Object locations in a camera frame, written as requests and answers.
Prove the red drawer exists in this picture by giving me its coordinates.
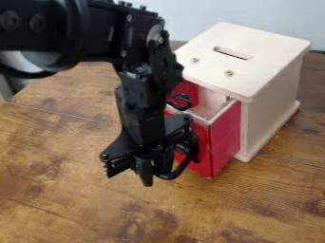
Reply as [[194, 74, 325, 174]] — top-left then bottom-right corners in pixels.
[[173, 81, 241, 178]]

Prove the right screw on box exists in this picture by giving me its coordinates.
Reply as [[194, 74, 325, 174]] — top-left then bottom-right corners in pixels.
[[225, 70, 234, 77]]

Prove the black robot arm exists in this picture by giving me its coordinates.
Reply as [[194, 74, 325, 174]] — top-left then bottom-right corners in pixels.
[[0, 0, 199, 185]]

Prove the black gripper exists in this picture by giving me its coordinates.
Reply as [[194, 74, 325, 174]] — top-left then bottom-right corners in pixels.
[[100, 72, 193, 187]]

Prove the white wooden box cabinet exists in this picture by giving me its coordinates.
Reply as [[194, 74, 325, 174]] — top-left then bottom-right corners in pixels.
[[175, 22, 312, 162]]

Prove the black metal drawer handle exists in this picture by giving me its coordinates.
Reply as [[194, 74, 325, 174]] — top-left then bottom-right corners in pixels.
[[154, 125, 199, 180]]

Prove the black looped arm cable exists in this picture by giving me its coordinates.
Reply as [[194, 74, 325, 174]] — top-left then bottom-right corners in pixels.
[[165, 93, 194, 112]]

